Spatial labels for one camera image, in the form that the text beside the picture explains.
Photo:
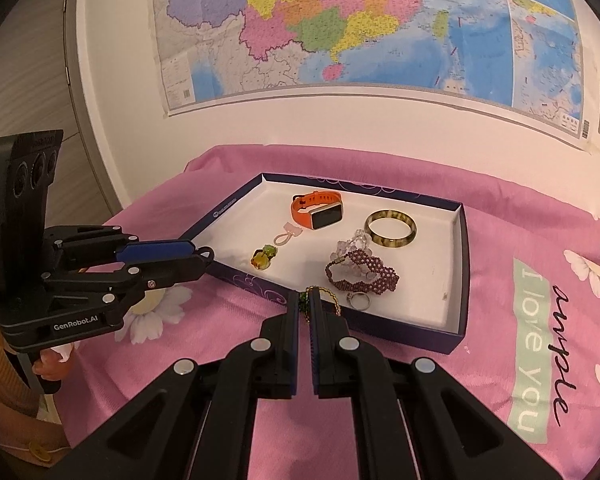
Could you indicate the dark blue shallow box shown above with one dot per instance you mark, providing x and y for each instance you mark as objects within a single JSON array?
[{"x": 430, "y": 285}]

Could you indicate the person's left forearm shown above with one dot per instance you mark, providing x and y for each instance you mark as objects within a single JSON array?
[{"x": 10, "y": 410}]

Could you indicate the yellow green gem pendant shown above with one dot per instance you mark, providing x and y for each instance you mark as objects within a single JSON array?
[{"x": 262, "y": 258}]

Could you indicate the colourful wall map poster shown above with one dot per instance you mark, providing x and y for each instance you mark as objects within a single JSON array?
[{"x": 355, "y": 25}]

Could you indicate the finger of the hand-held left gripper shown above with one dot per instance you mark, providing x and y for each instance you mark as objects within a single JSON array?
[
  {"x": 155, "y": 251},
  {"x": 180, "y": 270}
]

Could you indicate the person's left hand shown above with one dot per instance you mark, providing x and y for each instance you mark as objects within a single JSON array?
[{"x": 50, "y": 365}]

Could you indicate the yellow green stone bangle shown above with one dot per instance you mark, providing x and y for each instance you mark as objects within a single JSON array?
[{"x": 377, "y": 240}]

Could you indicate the grey wooden door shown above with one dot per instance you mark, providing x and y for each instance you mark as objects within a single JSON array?
[{"x": 25, "y": 70}]

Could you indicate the orange smart watch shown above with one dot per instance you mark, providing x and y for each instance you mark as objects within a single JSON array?
[{"x": 325, "y": 217}]

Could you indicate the pink floral blanket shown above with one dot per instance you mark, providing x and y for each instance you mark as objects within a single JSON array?
[{"x": 505, "y": 210}]

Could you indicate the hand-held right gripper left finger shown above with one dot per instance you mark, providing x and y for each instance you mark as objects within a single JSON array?
[{"x": 286, "y": 355}]

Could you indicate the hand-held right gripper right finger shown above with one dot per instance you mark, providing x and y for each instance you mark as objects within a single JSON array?
[{"x": 321, "y": 355}]

